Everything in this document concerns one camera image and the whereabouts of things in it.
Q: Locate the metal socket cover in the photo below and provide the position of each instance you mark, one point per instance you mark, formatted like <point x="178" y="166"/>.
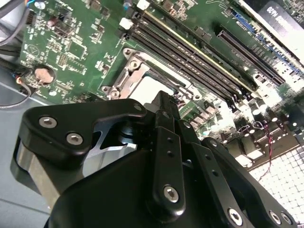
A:
<point x="129" y="78"/>

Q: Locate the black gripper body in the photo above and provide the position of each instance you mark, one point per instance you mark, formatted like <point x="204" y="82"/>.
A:
<point x="107" y="202"/>

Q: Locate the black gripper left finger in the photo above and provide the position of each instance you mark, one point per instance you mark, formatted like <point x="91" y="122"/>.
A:
<point x="71" y="114"/>

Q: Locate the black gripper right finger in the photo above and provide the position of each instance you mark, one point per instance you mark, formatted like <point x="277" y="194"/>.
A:
<point x="242" y="180"/>

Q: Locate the silver CPU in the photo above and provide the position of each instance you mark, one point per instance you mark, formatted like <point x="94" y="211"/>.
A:
<point x="149" y="88"/>

